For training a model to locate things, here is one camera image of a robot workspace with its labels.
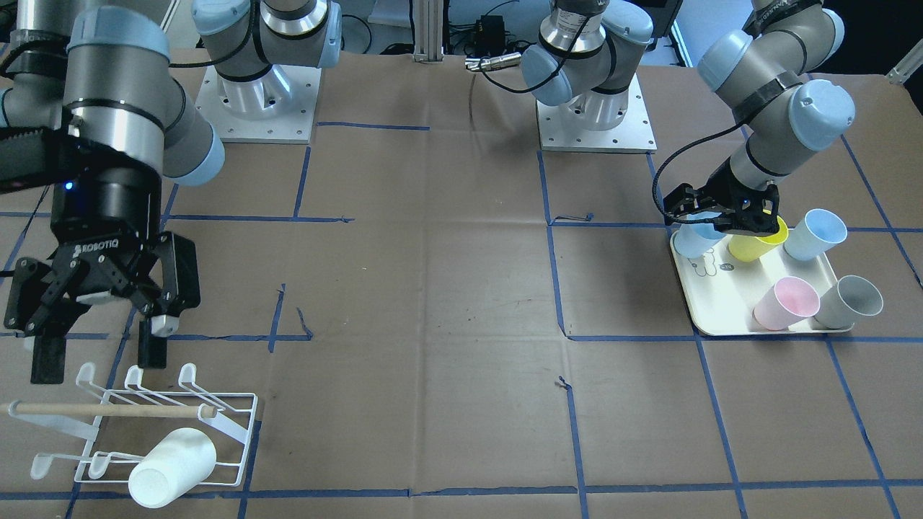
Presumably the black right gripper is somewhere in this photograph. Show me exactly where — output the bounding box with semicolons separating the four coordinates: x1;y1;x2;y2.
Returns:
4;141;201;385

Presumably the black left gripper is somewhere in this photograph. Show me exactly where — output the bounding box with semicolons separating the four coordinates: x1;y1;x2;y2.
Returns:
663;162;780;236

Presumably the light blue cup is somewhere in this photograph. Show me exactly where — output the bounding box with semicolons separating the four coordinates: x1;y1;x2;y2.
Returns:
783;209;848;262
673;223;725;260

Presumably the white ikea cup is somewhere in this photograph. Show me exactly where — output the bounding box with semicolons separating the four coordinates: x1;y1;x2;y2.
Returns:
128;427;216;508

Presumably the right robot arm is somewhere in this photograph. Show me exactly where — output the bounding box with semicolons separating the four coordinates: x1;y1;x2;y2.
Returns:
2;1;225;384

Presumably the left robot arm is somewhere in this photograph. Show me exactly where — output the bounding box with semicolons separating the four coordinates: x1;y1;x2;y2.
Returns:
521;1;856;236

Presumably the yellow cup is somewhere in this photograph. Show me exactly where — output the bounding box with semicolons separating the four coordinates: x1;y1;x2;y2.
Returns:
728;216;789;262

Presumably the pink cup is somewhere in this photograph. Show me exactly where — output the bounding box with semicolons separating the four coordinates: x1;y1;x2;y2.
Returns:
753;276;821;331

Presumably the grey cup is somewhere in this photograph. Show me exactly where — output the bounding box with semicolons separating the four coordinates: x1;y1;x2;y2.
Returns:
814;275;883;329

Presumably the cream plastic tray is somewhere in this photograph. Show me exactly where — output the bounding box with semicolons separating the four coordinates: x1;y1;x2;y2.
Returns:
670;236;839;336

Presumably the white wire cup rack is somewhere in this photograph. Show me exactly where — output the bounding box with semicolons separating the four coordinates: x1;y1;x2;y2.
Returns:
6;363;258;487

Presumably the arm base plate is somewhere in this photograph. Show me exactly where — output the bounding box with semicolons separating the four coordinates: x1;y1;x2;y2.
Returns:
535;75;658;154
195;65;322;145

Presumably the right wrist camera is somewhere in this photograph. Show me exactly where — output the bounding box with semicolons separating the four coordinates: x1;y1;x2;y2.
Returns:
1;127;82;194

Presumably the aluminium frame post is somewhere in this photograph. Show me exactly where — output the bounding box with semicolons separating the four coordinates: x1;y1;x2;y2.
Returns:
410;0;449;63

